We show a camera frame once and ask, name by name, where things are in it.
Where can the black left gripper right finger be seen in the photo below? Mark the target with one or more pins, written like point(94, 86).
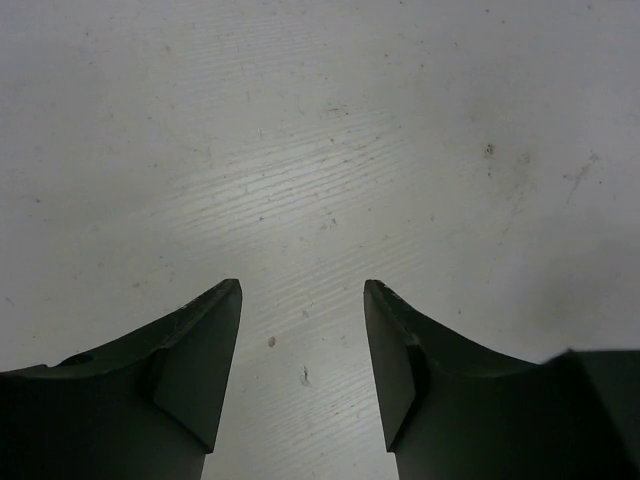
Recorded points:
point(453, 409)

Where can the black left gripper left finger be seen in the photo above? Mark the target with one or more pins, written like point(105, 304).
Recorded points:
point(144, 406)

